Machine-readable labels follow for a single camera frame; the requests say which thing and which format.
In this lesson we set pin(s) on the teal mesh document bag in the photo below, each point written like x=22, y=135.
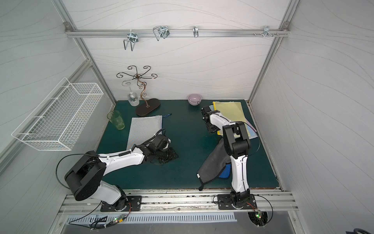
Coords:
x=253, y=131

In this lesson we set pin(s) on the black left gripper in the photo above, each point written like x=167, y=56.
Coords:
x=165, y=155

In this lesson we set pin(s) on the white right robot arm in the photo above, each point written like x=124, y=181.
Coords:
x=237, y=145

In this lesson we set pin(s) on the dark oval stand base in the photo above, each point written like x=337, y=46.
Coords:
x=149, y=105

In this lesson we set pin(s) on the hanging wine glass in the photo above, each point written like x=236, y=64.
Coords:
x=132, y=96

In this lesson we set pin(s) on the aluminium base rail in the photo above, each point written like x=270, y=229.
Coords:
x=184, y=201

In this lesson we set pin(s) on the white vent strip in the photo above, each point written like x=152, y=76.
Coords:
x=155, y=218

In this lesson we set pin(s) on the metal hook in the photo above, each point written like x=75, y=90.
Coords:
x=266, y=33
x=195, y=31
x=131, y=40
x=161, y=32

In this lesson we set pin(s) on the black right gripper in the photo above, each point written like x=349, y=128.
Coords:
x=207, y=117

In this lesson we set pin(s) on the grey blue microfibre cloth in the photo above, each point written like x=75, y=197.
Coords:
x=214, y=164

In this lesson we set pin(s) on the lilac ceramic bowl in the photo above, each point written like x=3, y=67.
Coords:
x=194, y=99

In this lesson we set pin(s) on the green plastic cup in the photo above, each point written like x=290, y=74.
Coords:
x=116, y=119

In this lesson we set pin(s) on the white wire basket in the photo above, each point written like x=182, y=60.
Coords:
x=58, y=121

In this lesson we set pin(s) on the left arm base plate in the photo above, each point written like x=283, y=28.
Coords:
x=130, y=203

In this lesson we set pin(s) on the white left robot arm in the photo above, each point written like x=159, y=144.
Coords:
x=85, y=178

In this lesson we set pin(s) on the aluminium top cross rail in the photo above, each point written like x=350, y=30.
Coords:
x=174, y=33

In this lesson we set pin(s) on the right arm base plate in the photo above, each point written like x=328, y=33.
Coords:
x=226, y=202

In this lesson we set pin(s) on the yellow mesh document bag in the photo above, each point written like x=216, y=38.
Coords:
x=232, y=112

